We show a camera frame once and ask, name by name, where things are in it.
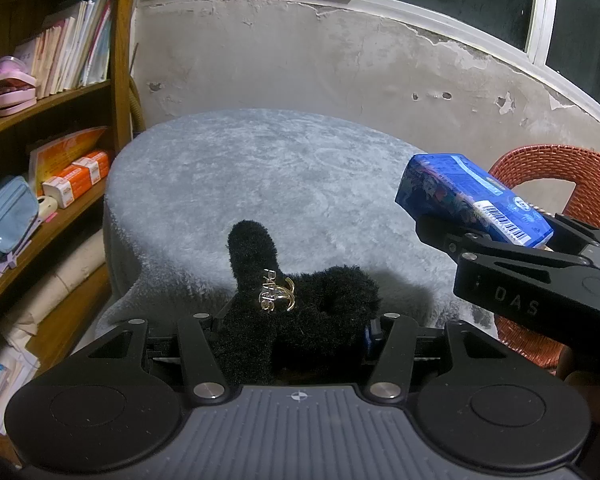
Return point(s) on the orange and white box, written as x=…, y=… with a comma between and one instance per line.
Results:
x=72, y=185
x=94, y=165

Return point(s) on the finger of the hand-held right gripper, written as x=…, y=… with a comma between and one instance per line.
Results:
x=595, y=240
x=450, y=240

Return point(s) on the pink case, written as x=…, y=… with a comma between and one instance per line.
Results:
x=7, y=85

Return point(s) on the grey plush desktop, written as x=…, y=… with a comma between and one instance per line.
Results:
x=280, y=175

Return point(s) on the blue tissue pack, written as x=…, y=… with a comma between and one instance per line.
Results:
x=455, y=190

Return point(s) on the red wicker chair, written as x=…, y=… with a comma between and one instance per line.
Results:
x=545, y=170

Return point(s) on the black fuzzy hair clip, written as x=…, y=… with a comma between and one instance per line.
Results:
x=305, y=310

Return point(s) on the row of thin leaning booklets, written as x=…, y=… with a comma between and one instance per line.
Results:
x=72, y=45

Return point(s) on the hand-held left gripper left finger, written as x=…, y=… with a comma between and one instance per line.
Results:
x=195, y=345

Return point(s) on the small white tape dispenser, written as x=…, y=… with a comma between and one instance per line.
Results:
x=47, y=206

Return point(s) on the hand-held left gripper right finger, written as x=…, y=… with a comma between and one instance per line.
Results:
x=371, y=340

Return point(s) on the orange printed folder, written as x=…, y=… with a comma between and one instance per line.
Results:
x=65, y=150

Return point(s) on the beige rolled paper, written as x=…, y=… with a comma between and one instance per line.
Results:
x=55, y=295

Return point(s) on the light blue pouch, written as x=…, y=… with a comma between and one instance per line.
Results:
x=5, y=220

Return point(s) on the wooden bookshelf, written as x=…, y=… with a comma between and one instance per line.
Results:
x=120, y=60

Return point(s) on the stack of loose papers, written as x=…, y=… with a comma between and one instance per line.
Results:
x=2, y=390

